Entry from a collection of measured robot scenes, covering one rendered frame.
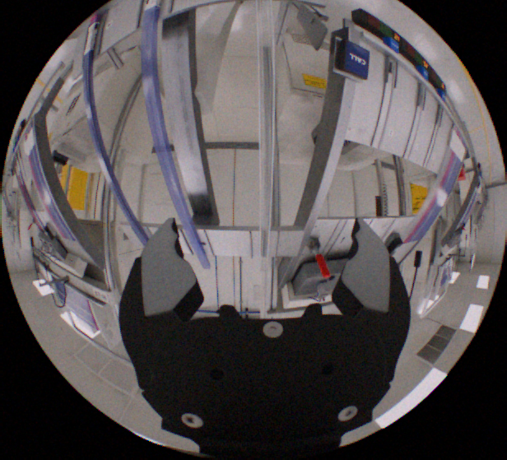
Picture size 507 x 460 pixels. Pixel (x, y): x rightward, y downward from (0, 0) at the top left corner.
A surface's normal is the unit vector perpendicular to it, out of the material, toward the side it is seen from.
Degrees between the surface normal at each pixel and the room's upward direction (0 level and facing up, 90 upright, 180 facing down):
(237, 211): 90
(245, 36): 0
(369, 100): 44
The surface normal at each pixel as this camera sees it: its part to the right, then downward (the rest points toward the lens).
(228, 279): 0.09, -0.07
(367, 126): 0.06, 0.67
